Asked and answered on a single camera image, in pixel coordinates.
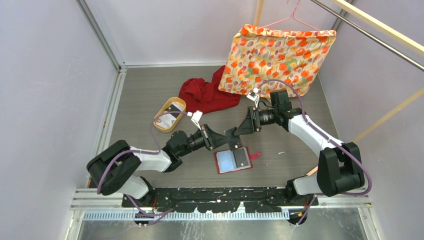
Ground red crumpled cloth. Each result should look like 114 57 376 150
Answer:
178 66 241 114

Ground white card in tray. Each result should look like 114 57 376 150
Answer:
155 113 177 130

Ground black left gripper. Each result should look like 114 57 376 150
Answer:
178 124 231 158

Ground floral orange pillowcase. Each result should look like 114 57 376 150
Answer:
218 24 337 98

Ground wooden rack frame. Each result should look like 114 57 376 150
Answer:
260 0 424 182

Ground yellow oval tray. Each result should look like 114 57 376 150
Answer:
153 97 187 133

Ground red leather card holder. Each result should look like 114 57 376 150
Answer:
214 147 262 174

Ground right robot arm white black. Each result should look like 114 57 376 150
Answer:
232 90 365 205

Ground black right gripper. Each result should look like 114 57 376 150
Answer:
234 106 279 136

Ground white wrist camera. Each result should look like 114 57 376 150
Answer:
187 110 203 130
246 87 260 108

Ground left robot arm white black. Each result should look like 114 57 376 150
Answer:
86 124 233 207

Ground metal rail rod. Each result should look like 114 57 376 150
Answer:
313 0 424 72

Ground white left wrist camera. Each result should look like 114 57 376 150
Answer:
187 110 203 130

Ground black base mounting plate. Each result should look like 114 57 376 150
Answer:
135 186 313 213

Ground pink wire hanger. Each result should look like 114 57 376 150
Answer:
260 0 319 31

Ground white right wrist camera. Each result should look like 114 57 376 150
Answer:
246 87 260 108

